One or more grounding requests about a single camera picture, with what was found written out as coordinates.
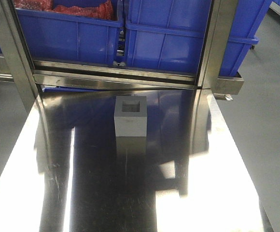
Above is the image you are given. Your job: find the blue bin far right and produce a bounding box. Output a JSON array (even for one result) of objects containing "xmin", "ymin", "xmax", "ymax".
[{"xmin": 220, "ymin": 0, "xmax": 272, "ymax": 76}]

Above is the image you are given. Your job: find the stainless steel rack frame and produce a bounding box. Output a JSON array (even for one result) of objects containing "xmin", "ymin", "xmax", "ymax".
[{"xmin": 0, "ymin": 0, "xmax": 244, "ymax": 112}]

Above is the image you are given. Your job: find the red plastic bag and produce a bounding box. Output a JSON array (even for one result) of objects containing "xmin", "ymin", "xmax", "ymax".
[{"xmin": 13, "ymin": 0, "xmax": 114, "ymax": 20}]

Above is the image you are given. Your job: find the blue plastic bin centre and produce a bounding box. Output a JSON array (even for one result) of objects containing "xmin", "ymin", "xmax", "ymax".
[{"xmin": 124, "ymin": 0, "xmax": 211, "ymax": 73}]

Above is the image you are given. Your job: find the gray hollow cube base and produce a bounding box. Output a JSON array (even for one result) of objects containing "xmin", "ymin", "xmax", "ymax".
[{"xmin": 114, "ymin": 96, "xmax": 147, "ymax": 137}]

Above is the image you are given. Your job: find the blue bin with red bags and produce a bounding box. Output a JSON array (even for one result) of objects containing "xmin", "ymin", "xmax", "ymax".
[{"xmin": 16, "ymin": 0, "xmax": 124, "ymax": 65}]

